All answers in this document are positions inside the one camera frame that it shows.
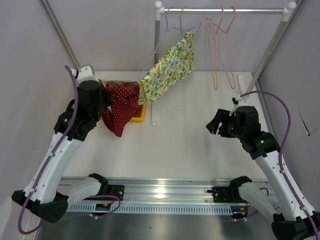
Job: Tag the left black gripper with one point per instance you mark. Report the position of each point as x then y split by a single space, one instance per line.
108 100

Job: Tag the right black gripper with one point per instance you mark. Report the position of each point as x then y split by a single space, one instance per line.
222 116

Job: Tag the red polka dot cloth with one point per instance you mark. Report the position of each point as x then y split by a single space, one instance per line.
125 97

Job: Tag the lemon print skirt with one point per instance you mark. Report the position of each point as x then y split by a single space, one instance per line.
175 64

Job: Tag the blue wire hanger front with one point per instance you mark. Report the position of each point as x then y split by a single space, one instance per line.
175 32

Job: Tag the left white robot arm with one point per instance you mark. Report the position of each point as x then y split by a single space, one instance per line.
41 196

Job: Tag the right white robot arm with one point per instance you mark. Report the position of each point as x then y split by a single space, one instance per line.
291 215

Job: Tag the yellow plastic tray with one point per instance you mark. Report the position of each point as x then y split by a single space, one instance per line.
139 115

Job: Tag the silver clothes rack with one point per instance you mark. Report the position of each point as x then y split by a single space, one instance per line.
285 12

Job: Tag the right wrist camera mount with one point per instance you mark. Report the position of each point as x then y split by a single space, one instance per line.
239 101

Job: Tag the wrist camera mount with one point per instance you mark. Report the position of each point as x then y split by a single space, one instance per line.
239 101
84 73

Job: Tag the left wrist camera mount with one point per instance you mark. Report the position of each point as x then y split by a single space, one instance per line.
84 73

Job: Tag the pink wire hanger left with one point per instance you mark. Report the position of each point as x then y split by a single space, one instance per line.
212 30

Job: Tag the pink wire hanger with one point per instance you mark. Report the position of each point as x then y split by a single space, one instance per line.
212 30
229 73

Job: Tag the pink wire hanger right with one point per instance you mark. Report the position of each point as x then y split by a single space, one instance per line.
229 73

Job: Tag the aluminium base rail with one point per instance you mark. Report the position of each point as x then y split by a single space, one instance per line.
165 196

